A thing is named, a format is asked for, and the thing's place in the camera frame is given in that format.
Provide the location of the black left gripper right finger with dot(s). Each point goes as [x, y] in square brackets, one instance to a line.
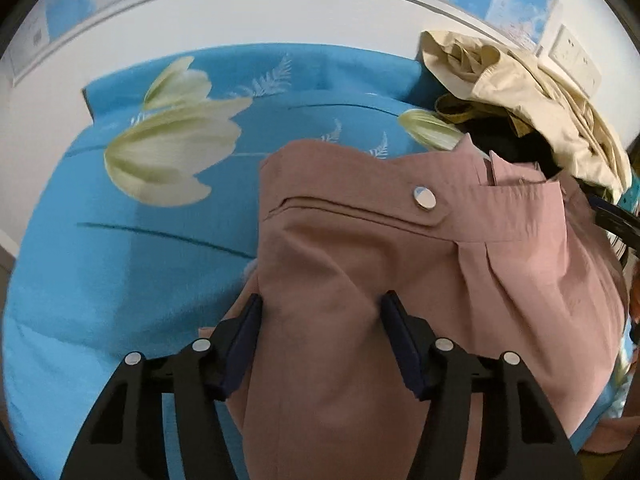
[519, 435]

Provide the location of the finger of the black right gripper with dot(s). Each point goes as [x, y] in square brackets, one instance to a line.
[614, 219]

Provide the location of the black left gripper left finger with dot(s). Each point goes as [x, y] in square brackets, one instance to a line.
[157, 414]

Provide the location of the pink coat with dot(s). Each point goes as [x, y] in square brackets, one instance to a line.
[495, 256]

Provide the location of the teal perforated plastic basket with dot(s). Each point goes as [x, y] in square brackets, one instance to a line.
[630, 199]

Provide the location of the cream beige garment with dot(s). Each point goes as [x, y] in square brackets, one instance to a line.
[580, 139]

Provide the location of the black and mustard garment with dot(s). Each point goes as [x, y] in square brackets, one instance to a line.
[494, 129]

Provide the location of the blue floral bed sheet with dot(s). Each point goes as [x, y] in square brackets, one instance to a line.
[147, 232]

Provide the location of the white wall socket panel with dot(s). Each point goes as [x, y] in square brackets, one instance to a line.
[560, 50]

